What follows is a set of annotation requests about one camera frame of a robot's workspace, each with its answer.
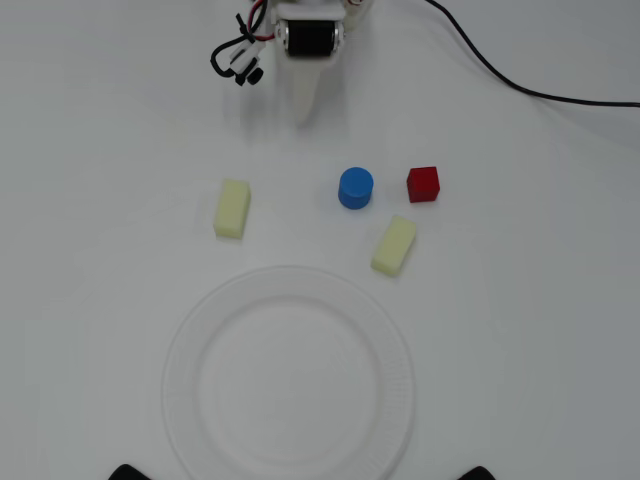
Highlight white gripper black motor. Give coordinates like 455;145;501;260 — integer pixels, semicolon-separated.
272;0;347;126

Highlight blue cylinder block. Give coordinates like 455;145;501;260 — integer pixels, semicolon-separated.
337;166;376;210

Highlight pale yellow rectangular block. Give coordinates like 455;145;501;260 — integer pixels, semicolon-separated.
213;178;252;241
370;214;417;278

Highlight red cube block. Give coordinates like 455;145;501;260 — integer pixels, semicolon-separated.
405;166;441;204

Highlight white disposable plate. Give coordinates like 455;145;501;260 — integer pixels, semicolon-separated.
160;264;417;480

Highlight black rounded stand foot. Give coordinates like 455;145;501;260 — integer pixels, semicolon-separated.
108;463;151;480
459;465;504;480

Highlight red and black wires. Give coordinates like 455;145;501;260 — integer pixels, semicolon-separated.
248;0;277;42

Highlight black looped camera cable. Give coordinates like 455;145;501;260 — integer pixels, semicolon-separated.
209;13;261;79

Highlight long black cable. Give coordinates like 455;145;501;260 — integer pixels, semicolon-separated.
424;0;640;108

